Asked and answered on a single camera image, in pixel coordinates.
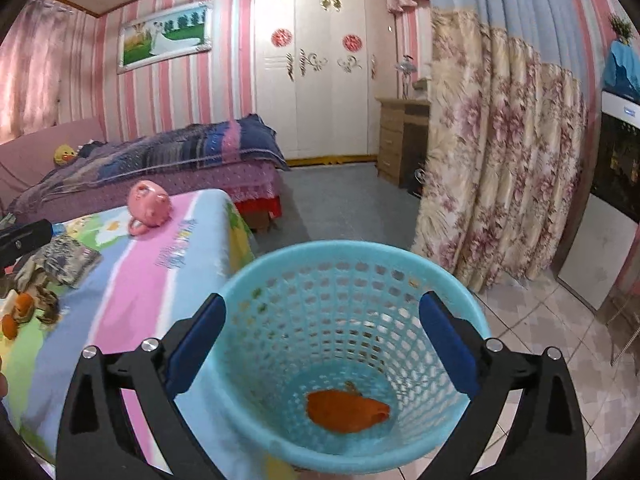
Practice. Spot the brown dried peel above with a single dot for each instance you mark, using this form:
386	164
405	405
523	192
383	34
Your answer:
47	307

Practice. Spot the black aquarium cabinet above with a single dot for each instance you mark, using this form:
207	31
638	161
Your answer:
617	160

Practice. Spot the orange peel piece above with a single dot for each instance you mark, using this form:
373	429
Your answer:
10	326
23	306
345	410

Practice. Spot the light blue plastic basket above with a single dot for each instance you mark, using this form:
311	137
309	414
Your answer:
350	249

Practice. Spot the pink curtain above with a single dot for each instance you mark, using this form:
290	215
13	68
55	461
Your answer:
30	70

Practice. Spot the small table lamp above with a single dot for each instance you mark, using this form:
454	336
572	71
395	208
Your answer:
406	77

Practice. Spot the pink bed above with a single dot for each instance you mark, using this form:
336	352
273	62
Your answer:
50	140

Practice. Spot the framed wall picture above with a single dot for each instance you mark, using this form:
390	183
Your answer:
160	35

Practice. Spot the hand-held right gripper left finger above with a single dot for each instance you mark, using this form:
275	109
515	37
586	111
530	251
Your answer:
195	345

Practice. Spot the white board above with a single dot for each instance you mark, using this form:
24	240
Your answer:
595	250

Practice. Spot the blue cloth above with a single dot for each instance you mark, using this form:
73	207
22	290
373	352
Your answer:
622	72

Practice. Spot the floral curtain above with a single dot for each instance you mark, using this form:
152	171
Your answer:
500	160

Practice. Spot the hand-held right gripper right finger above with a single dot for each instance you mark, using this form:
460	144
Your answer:
450	345

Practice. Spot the yellow duck plush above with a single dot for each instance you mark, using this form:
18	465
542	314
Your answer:
64	156

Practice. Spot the colourful printed bed sheet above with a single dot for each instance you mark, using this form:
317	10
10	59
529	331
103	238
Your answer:
165	270

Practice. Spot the purple plaid quilt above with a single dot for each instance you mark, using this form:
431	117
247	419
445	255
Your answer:
175	150

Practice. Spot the pink pig toy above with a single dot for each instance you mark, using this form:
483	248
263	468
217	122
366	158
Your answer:
150	205

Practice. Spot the dark blue clothes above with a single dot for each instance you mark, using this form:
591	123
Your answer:
89	150

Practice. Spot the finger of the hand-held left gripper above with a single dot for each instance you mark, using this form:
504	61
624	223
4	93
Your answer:
25	240

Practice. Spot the patterned folded cloth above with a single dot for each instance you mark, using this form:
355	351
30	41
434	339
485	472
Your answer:
70	260

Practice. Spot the wooden desk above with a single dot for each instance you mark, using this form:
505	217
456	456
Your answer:
395	135

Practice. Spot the white wardrobe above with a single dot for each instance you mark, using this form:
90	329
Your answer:
325	110

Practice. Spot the potted plant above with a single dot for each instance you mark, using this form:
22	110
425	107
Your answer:
621	27

